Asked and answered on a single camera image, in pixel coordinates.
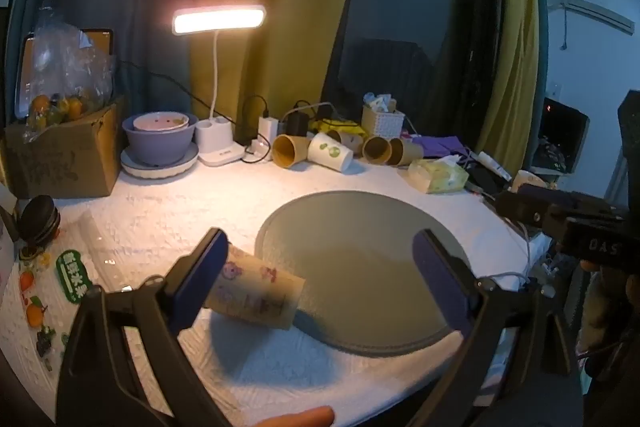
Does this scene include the white cable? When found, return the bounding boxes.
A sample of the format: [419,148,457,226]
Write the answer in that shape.
[475,222,533,285]

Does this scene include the white textured tablecloth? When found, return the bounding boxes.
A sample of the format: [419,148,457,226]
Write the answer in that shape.
[0,152,538,427]

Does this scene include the fruit print plastic bag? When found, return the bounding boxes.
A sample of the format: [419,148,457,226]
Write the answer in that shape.
[0,207,103,374]

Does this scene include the white green dotted paper cup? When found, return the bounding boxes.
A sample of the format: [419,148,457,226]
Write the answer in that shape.
[306,132,355,173]

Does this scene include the person's right hand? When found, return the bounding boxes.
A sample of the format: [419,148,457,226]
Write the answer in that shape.
[577,259,640,358]

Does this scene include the round grey mat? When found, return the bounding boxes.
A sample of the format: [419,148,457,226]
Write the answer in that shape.
[254,190,474,358]

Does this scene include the white woven basket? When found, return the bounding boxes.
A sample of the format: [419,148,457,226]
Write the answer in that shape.
[361,93,405,138]

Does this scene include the black monitor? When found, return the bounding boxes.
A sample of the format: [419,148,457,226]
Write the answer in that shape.
[529,96,591,176]

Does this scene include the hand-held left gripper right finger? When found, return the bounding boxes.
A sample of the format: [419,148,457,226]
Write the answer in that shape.
[404,228,585,427]

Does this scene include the white desk lamp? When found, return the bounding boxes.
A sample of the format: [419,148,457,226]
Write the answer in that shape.
[172,4,267,168]

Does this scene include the black cable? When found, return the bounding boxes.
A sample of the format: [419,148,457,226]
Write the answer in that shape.
[116,61,271,164]

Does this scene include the yellow packet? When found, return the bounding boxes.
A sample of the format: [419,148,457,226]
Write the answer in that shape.
[310,118,369,136]

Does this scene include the clear bag of oranges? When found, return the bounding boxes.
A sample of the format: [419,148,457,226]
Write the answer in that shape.
[22,6,119,144]

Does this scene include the person's left hand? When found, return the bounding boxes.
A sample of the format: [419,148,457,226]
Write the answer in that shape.
[245,405,335,427]

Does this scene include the white tube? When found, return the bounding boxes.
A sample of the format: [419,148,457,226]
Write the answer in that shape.
[477,150,514,182]

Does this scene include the pink bowl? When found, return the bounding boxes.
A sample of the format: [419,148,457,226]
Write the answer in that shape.
[132,111,190,132]

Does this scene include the white plate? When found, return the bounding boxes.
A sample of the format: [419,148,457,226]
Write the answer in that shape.
[120,142,200,180]

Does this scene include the black charger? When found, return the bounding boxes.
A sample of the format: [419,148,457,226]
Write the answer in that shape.
[286,111,311,138]

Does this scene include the green tissue packet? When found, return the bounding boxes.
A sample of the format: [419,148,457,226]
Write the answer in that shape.
[407,155,470,196]

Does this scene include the cartoon print paper cup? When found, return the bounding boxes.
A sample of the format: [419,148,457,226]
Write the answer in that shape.
[204,244,307,331]

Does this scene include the cardboard box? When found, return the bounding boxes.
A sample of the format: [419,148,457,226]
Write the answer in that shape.
[1,96,127,200]

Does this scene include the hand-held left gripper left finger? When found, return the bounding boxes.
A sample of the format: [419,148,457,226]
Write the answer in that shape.
[56,228,232,427]

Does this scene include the white charger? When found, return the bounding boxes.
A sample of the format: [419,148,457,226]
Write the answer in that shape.
[257,116,281,140]

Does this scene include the white air conditioner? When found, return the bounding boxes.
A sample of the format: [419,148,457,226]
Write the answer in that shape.
[546,0,636,36]

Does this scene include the purple bowl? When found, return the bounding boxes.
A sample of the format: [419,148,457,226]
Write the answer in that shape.
[122,112,199,168]

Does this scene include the purple cloth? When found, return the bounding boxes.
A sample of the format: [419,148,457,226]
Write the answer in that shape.
[411,135,474,158]

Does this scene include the black lids stack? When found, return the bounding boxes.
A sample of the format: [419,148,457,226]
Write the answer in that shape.
[16,195,62,249]

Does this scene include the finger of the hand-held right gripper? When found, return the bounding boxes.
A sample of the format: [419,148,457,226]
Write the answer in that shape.
[517,183,615,214]
[495,191,552,228]

